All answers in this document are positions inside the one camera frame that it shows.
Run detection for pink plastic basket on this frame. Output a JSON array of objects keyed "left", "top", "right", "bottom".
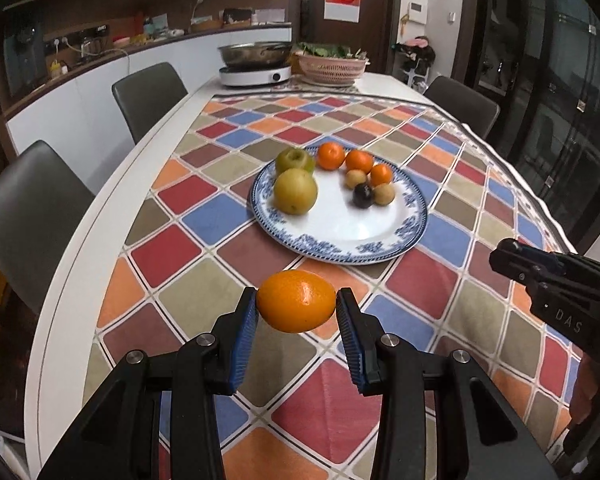
[{"left": 296, "top": 53, "right": 371, "bottom": 86}]

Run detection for dark glass sliding door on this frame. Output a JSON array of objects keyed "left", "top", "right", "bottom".
[{"left": 467, "top": 0, "right": 600, "bottom": 257}]

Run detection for blue patterned white plate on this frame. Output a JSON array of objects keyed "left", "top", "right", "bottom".
[{"left": 250, "top": 144, "right": 429, "bottom": 265}]

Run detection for grey dining chair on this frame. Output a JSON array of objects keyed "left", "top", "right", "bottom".
[
  {"left": 111, "top": 62, "right": 189, "bottom": 145},
  {"left": 423, "top": 75, "right": 501, "bottom": 139},
  {"left": 0, "top": 140, "right": 97, "bottom": 313}
]

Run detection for white sideboard cabinet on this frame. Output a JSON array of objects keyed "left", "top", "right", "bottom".
[{"left": 5, "top": 22, "right": 294, "bottom": 162}]

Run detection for white induction cooker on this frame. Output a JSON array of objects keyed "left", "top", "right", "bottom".
[{"left": 218, "top": 63, "right": 292, "bottom": 87}]

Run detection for colourful checkered tablecloth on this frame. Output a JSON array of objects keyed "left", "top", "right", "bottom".
[{"left": 82, "top": 91, "right": 588, "bottom": 480}]

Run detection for steel pan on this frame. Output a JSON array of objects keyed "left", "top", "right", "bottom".
[{"left": 217, "top": 41, "right": 295, "bottom": 70}]

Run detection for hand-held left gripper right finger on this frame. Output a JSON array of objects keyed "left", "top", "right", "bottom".
[{"left": 335, "top": 287, "right": 556, "bottom": 480}]

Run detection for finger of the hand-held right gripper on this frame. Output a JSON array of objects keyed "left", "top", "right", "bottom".
[
  {"left": 489, "top": 249, "right": 536, "bottom": 281},
  {"left": 499, "top": 238, "right": 561, "bottom": 271}
]

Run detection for green apple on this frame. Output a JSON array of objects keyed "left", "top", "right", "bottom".
[{"left": 274, "top": 148, "right": 315, "bottom": 176}]

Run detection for person's right hand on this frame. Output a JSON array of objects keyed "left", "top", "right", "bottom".
[{"left": 569, "top": 354, "right": 600, "bottom": 424}]

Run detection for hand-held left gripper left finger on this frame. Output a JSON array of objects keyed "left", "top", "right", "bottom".
[{"left": 37, "top": 287, "right": 259, "bottom": 480}]

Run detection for dark purple plum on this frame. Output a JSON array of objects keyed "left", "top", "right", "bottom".
[{"left": 352, "top": 183, "right": 377, "bottom": 210}]

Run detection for small orange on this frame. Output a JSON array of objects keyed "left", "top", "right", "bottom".
[
  {"left": 345, "top": 149, "right": 376, "bottom": 174},
  {"left": 317, "top": 142, "right": 347, "bottom": 171},
  {"left": 369, "top": 163, "right": 394, "bottom": 187}
]

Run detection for green leafy vegetables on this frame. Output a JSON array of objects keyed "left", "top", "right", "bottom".
[{"left": 295, "top": 42, "right": 369, "bottom": 60}]

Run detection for dark pile with pink cloth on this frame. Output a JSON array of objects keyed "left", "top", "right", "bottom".
[{"left": 393, "top": 34, "right": 437, "bottom": 62}]

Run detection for large yellow pear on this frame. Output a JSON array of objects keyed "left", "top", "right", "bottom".
[{"left": 273, "top": 168, "right": 319, "bottom": 216}]

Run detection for black countertop appliance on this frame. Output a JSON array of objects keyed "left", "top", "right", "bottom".
[{"left": 2, "top": 14, "right": 47, "bottom": 97}]

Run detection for large orange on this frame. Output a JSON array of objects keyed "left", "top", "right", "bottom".
[{"left": 256, "top": 269, "right": 337, "bottom": 334}]

